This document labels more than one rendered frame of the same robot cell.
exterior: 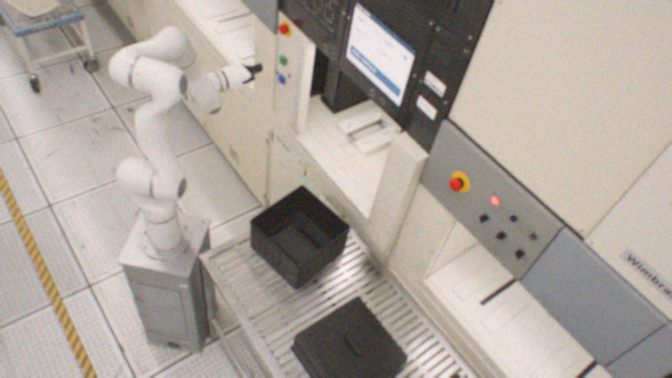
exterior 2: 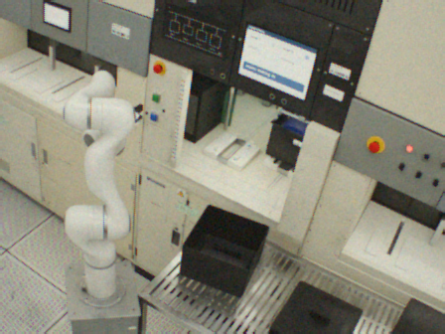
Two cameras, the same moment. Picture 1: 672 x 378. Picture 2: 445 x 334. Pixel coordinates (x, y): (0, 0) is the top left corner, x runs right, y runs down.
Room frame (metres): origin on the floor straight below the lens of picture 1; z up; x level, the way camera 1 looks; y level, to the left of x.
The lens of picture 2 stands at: (-0.23, 0.70, 2.39)
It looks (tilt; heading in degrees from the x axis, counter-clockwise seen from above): 37 degrees down; 338
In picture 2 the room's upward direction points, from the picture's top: 12 degrees clockwise
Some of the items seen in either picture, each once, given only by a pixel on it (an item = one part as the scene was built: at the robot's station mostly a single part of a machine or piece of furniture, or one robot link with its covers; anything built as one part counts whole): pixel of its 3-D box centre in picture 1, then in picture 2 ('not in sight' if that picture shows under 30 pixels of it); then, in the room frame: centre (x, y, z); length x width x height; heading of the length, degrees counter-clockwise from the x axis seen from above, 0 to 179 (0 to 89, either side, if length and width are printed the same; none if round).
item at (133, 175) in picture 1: (146, 188); (89, 234); (1.08, 0.64, 1.07); 0.19 x 0.12 x 0.24; 85
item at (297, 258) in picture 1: (299, 236); (223, 250); (1.16, 0.10, 0.85); 0.28 x 0.28 x 0.17; 55
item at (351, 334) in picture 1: (349, 351); (316, 323); (0.75, -0.16, 0.83); 0.29 x 0.29 x 0.13; 46
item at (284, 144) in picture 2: not in sight; (298, 133); (1.66, -0.37, 1.06); 0.24 x 0.20 x 0.32; 45
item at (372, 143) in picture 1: (368, 131); (232, 149); (1.77, -0.09, 0.89); 0.22 x 0.21 x 0.04; 135
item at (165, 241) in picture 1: (163, 225); (100, 273); (1.07, 0.61, 0.85); 0.19 x 0.19 x 0.18
